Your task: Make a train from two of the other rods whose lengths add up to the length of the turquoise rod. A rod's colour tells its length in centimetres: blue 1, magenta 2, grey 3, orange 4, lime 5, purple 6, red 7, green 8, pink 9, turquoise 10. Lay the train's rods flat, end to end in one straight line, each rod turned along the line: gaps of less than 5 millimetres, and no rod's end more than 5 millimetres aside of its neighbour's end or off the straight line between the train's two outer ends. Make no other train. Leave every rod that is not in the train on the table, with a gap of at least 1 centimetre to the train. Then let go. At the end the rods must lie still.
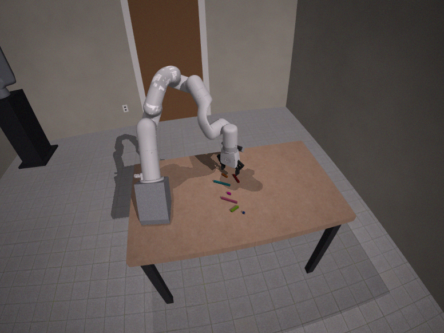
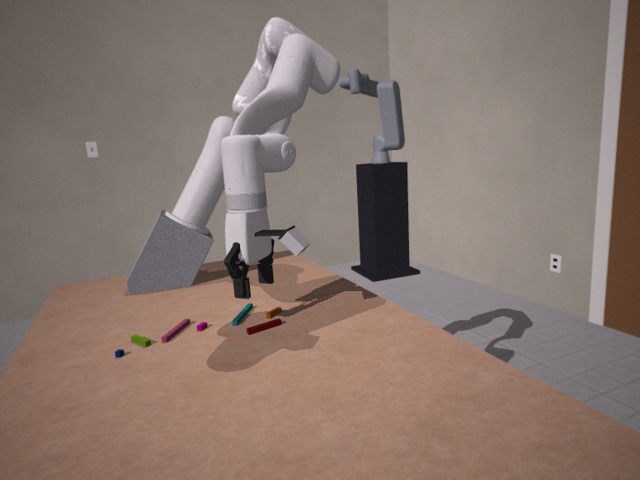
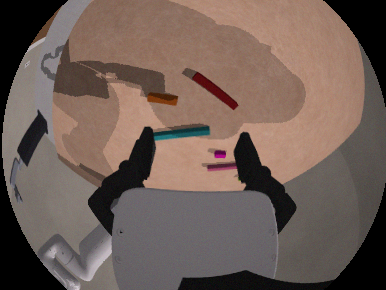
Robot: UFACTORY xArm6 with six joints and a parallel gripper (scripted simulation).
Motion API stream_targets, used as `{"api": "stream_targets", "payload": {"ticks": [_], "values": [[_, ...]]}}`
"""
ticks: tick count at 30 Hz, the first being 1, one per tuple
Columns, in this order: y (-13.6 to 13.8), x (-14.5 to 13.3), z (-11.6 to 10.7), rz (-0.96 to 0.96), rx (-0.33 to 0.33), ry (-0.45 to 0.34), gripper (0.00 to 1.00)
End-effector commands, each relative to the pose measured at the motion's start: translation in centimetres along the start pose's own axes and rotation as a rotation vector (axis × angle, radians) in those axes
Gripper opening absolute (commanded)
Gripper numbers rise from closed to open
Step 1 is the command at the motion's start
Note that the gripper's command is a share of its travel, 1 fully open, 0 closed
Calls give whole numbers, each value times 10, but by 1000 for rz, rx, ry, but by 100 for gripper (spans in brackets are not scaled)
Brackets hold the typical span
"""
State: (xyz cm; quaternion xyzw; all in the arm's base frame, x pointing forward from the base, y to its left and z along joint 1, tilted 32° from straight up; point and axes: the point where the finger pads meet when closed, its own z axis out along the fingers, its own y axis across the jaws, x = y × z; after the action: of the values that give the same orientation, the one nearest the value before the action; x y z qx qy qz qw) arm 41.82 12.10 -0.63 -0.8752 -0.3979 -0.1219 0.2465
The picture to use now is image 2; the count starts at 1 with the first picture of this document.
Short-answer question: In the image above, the dark red rod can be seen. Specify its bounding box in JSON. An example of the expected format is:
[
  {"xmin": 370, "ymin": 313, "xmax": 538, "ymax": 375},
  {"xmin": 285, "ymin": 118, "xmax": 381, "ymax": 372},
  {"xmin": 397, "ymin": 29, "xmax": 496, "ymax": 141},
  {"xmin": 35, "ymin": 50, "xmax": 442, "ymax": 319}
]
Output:
[{"xmin": 247, "ymin": 318, "xmax": 282, "ymax": 335}]

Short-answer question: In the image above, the pink rod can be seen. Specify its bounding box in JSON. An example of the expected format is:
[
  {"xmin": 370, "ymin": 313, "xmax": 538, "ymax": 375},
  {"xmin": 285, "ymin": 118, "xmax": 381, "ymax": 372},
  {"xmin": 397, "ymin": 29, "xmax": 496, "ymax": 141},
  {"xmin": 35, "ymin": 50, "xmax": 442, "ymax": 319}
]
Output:
[{"xmin": 162, "ymin": 319, "xmax": 191, "ymax": 343}]

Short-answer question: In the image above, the lime green rod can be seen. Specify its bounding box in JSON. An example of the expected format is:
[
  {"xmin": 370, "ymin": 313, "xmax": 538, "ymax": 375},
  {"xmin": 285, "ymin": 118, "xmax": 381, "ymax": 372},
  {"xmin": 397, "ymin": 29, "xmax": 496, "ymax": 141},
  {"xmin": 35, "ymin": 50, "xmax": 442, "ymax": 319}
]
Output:
[{"xmin": 131, "ymin": 334, "xmax": 151, "ymax": 347}]

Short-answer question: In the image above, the turquoise rod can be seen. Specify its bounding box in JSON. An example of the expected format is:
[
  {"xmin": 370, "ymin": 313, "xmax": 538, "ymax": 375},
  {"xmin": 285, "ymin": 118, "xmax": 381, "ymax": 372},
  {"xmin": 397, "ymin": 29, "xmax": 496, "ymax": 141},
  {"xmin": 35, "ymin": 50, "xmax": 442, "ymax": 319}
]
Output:
[{"xmin": 232, "ymin": 304, "xmax": 253, "ymax": 326}]

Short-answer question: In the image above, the orange rod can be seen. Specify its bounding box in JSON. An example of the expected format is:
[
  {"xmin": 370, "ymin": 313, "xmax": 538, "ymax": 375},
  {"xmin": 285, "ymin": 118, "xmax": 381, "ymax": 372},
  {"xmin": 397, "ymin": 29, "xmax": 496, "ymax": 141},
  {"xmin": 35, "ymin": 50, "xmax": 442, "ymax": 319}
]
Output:
[{"xmin": 266, "ymin": 307, "xmax": 282, "ymax": 318}]

